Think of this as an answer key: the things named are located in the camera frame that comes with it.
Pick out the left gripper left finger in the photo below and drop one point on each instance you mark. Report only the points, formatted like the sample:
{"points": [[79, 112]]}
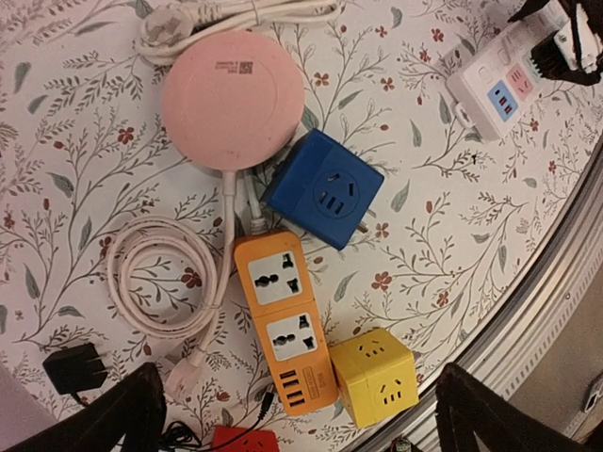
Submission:
{"points": [[132, 413]]}

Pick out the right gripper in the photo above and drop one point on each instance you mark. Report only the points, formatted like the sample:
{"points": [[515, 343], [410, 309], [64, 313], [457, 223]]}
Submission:
{"points": [[572, 50]]}

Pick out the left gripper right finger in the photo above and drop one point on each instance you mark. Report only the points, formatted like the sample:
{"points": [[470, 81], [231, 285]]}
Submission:
{"points": [[468, 413]]}

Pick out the yellow cube socket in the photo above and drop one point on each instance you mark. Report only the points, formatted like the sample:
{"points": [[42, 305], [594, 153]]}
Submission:
{"points": [[376, 376]]}

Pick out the white multi-socket power strip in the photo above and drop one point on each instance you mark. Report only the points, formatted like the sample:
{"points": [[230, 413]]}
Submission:
{"points": [[497, 85]]}

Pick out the red cube socket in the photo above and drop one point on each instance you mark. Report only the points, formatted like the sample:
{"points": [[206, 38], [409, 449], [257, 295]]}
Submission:
{"points": [[230, 439]]}

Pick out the blue cube socket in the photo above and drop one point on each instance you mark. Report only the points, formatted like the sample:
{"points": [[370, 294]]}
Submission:
{"points": [[323, 188]]}

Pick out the black power adapter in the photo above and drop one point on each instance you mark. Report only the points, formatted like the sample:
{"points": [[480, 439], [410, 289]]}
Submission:
{"points": [[75, 370]]}

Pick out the orange power strip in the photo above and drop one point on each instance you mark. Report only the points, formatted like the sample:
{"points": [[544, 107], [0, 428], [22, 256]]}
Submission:
{"points": [[277, 286]]}

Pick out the floral table mat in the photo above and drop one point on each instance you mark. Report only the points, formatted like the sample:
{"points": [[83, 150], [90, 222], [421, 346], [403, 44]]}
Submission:
{"points": [[453, 230]]}

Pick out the pink round socket hub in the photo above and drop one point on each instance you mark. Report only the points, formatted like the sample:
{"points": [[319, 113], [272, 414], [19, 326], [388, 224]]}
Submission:
{"points": [[232, 101]]}

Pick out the aluminium front rail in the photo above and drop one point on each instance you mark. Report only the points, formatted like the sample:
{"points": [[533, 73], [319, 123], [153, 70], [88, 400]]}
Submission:
{"points": [[513, 343]]}

